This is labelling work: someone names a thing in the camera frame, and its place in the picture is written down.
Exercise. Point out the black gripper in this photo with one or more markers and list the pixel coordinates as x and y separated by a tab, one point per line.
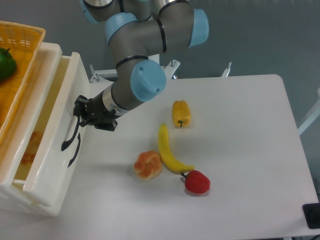
98	115

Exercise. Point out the white top drawer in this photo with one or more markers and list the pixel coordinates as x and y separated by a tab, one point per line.
56	116

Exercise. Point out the white drawer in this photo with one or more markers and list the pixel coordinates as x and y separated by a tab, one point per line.
56	116
50	174

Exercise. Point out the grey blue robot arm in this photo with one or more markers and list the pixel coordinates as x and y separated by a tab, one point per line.
133	35

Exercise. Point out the white lower drawer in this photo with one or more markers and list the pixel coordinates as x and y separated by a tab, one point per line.
50	174

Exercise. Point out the white drawer cabinet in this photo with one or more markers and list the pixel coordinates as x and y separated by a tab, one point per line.
18	134

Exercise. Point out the round twisted bread roll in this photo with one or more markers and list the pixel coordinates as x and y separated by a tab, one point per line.
148	165

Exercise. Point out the green bell pepper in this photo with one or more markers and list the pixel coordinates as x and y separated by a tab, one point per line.
8	64

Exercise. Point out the orange plastic basket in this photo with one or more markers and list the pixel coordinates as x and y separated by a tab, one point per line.
19	46

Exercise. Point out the yellow bell pepper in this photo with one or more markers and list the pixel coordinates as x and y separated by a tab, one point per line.
181	114

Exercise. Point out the yellow banana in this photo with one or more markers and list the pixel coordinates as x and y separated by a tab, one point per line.
166	155

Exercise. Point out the red bell pepper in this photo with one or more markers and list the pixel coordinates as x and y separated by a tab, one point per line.
196	182

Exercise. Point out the black device at edge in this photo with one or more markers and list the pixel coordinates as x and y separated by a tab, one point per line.
312	215

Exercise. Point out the ring shaped bread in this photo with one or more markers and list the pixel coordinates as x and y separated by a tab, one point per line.
32	148

